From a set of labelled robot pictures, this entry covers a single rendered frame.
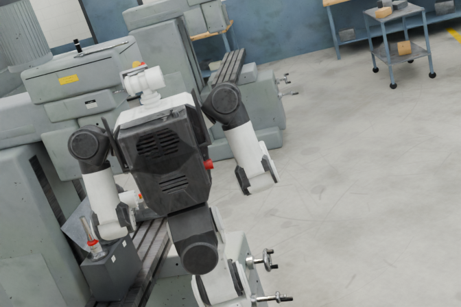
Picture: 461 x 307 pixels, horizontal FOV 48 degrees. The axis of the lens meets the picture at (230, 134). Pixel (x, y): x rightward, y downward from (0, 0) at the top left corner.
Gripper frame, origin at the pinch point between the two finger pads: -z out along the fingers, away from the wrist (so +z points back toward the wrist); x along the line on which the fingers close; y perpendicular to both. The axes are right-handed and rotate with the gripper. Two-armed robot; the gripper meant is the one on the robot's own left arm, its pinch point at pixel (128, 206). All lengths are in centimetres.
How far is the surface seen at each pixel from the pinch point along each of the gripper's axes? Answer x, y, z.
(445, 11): 202, -450, -468
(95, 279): -24.4, 19.7, -1.4
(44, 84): 61, 23, -1
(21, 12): 91, 23, 8
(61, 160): 31.7, 27.5, -22.5
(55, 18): 429, 128, -649
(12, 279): -13, 71, -56
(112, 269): -22.6, 12.0, 0.2
